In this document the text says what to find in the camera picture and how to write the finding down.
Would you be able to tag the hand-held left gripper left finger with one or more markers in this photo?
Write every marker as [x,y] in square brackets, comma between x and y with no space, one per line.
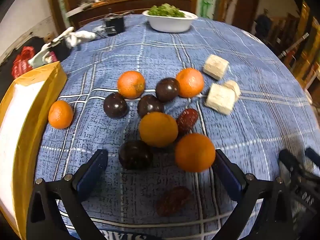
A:
[91,173]

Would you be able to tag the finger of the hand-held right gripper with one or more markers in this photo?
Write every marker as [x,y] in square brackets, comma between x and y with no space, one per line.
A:
[312,155]
[290,161]

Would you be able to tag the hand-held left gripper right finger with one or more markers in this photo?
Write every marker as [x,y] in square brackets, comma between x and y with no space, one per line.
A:
[227,177]

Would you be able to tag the orange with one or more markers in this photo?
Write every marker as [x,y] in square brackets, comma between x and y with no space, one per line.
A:
[131,84]
[158,129]
[195,152]
[60,114]
[190,82]

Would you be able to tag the dark purple plum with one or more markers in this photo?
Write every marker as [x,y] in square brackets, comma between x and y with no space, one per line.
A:
[167,89]
[135,154]
[150,106]
[115,105]

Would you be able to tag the red date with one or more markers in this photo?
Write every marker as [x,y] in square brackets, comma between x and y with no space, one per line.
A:
[187,120]
[173,201]

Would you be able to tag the yellow cardboard tray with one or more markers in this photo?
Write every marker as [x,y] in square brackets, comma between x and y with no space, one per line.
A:
[15,142]

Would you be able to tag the white foam cube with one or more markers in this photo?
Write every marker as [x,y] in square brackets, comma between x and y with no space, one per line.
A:
[221,99]
[233,86]
[216,67]

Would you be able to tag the red plastic bag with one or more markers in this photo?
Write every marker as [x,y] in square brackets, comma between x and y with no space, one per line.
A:
[22,62]

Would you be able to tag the black box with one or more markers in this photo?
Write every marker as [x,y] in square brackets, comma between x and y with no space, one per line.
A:
[114,25]

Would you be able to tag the brown wooden door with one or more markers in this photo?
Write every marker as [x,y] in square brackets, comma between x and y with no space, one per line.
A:
[247,5]

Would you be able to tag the white bowl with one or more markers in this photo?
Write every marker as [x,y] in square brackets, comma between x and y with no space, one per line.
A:
[170,25]

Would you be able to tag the wooden counter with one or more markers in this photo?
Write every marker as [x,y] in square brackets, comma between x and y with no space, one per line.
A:
[130,5]

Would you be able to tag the green leafy vegetables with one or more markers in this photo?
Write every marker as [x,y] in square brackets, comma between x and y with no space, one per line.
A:
[166,10]

